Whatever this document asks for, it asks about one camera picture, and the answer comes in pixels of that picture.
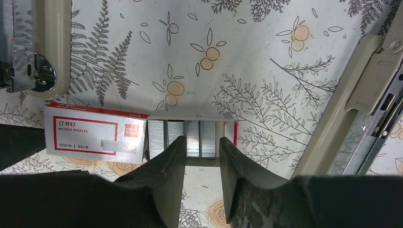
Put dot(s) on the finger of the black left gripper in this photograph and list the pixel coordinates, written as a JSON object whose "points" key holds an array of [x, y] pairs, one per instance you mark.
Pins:
{"points": [[18, 143]]}

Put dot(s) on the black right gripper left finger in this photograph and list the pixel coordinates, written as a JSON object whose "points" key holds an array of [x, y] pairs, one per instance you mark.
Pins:
{"points": [[147, 197]]}

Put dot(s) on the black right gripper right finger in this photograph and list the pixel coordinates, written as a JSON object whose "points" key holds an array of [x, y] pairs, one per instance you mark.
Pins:
{"points": [[254, 197]]}

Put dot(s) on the white red staple box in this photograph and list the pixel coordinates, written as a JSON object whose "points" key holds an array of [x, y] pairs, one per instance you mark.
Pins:
{"points": [[94, 133]]}

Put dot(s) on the silver staple strip tray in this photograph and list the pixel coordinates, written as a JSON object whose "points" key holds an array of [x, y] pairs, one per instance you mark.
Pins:
{"points": [[202, 134]]}

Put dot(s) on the beige and black stapler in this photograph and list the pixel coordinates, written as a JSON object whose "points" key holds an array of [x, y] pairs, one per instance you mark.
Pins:
{"points": [[35, 43]]}

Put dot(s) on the floral table mat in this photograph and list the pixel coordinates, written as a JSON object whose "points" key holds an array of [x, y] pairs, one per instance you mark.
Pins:
{"points": [[271, 65]]}

